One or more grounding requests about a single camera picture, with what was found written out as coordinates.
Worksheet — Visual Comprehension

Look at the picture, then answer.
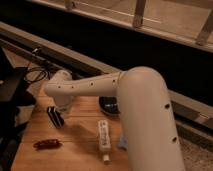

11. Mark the blue sponge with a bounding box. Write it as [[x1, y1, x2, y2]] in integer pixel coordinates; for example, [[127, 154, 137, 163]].
[[118, 135, 127, 150]]

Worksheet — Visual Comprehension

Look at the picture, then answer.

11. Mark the white toothpaste tube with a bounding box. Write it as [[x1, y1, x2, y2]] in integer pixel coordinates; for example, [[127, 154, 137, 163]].
[[98, 120, 111, 164]]

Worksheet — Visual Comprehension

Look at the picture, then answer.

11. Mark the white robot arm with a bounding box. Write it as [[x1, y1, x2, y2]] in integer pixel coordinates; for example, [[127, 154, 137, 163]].
[[45, 67, 186, 171]]

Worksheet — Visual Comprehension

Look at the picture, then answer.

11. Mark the black cable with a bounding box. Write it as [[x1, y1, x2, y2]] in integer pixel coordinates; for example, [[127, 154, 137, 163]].
[[23, 46, 52, 85]]

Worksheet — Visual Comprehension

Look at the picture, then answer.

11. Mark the black round bowl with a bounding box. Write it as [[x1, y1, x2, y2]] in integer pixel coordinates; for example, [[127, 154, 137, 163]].
[[99, 97, 119, 116]]

